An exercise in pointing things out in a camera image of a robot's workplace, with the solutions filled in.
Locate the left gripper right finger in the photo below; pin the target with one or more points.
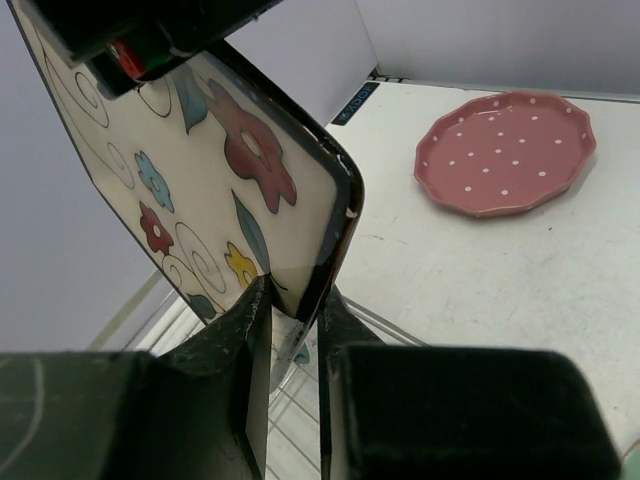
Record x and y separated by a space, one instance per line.
337 326

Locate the cream flower square plate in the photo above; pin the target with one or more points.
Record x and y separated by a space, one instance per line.
219 176

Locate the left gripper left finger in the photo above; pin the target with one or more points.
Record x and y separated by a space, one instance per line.
212 396

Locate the right blue table label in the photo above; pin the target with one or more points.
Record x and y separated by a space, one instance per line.
355 103

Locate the wire dish rack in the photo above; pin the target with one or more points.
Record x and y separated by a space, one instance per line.
129 452

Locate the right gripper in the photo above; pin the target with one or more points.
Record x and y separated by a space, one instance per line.
127 43

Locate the mint green flower plate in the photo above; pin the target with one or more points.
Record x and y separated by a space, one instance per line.
631 462

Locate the pink polka dot plate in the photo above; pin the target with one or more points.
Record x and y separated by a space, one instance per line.
504 154

